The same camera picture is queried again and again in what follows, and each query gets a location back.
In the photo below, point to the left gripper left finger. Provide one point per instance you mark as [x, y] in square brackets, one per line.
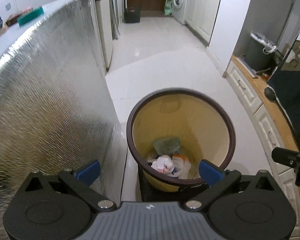
[79, 181]

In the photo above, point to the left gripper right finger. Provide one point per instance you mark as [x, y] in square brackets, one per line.
[220, 182]

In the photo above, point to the yellow brown-rimmed trash can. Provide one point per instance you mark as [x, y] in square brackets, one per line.
[201, 127]

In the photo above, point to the dark grey trash bin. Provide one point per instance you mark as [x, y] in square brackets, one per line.
[259, 52]

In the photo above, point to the white orange plastic bag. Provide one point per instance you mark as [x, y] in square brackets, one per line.
[182, 167]

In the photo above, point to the crumpled white tissue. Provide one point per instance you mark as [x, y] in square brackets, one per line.
[163, 164]

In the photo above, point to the white low wooden cabinet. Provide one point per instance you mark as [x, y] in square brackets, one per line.
[271, 126]

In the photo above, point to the black bin by door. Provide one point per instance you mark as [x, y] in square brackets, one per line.
[132, 14]

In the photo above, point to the green sponge on table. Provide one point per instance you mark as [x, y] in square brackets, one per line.
[29, 16]

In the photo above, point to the green plastic bag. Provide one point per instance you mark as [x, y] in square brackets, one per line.
[168, 7]

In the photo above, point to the white kitchen cabinets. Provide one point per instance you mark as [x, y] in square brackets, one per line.
[201, 16]

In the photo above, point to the white refrigerator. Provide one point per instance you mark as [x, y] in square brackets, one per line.
[105, 30]

